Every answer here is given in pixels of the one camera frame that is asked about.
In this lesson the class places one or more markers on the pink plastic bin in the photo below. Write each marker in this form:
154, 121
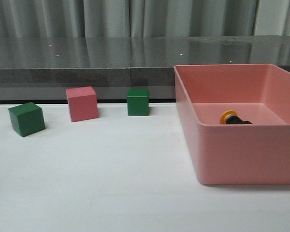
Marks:
254, 154

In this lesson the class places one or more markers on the yellow push button switch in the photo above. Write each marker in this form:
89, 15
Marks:
230, 117

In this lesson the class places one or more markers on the green cube left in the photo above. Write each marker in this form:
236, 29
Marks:
27, 119

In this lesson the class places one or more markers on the dark grey counter ledge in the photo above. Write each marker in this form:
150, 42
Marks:
41, 69

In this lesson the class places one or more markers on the green cube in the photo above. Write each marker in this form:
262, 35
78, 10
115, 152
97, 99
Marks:
27, 119
138, 102

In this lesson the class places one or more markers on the grey curtain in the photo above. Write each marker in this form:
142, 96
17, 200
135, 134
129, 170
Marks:
143, 18

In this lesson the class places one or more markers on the pink cube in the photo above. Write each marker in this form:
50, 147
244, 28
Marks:
82, 103

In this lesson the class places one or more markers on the green cube right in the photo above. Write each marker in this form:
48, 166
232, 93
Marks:
138, 102

